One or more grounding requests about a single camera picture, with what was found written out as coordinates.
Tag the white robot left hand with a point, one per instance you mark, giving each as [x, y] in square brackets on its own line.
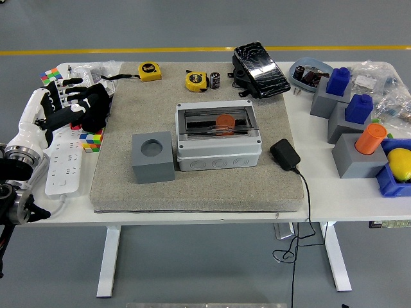
[32, 122]

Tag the smoky transparent box lid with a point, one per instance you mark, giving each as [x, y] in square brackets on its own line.
[199, 117]

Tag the grey plastic junction box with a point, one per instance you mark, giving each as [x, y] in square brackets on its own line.
[218, 160]

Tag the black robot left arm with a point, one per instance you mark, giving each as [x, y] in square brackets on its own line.
[13, 170]

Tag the silver under-table control box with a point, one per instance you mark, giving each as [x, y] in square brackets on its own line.
[284, 231]

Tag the red plastic piece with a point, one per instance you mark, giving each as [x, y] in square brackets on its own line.
[75, 127]

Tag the large multicoloured puzzle cube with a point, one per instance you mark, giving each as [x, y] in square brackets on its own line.
[49, 75]

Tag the white power strip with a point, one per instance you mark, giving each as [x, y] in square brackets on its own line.
[64, 170]

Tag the small multicoloured puzzle cube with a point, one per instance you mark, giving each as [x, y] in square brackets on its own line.
[91, 141]

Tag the thin metal pen tool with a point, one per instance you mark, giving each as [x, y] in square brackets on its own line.
[69, 69]

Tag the black cloth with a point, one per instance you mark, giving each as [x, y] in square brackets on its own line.
[96, 109]

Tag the white socket in packaging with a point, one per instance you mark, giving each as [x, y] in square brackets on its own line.
[87, 77]

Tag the clear bag of white parts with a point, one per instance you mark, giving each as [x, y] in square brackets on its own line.
[96, 69]

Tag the grey block with round hole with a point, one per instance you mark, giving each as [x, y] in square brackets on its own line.
[154, 170]

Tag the white table leg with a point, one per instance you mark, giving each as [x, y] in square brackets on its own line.
[337, 263]
[107, 272]

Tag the small black capacitor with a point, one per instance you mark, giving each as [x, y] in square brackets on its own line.
[214, 81]

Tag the grey-brown mat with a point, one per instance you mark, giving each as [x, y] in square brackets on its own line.
[208, 192]

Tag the black glossy foot pedal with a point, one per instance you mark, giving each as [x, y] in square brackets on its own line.
[261, 69]

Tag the black power adapter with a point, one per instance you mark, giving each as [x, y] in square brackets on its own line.
[284, 154]

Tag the blue-grey oval dish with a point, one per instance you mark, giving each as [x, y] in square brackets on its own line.
[295, 81]

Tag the black capacitor in dish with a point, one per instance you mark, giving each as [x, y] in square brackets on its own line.
[300, 72]

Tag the dark brown capacitors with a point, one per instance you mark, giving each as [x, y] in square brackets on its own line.
[309, 78]

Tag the grey block holder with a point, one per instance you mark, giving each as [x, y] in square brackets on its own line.
[353, 163]
[321, 102]
[337, 125]

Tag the blue plastic block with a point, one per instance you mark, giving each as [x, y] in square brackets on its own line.
[358, 110]
[337, 83]

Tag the green plastic piece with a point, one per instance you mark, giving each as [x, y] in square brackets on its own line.
[375, 121]

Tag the blue plastic bin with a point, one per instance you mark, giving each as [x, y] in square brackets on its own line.
[390, 186]

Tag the yellow lemon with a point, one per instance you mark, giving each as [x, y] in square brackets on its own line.
[401, 163]

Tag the under-table label strip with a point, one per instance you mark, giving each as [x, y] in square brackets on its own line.
[391, 224]

